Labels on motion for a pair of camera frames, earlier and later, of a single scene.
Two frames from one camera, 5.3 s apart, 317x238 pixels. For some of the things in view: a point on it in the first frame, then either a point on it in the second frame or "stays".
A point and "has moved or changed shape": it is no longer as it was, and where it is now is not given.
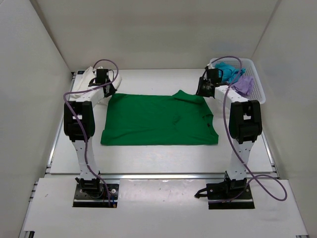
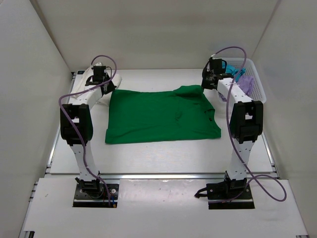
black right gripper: x=202 y=81 → x=205 y=73
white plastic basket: x=257 y=92 stays
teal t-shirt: x=230 y=72 stays
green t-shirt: x=181 y=119 has moved or changed shape
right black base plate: x=218 y=192 stays
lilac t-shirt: x=244 y=84 stays
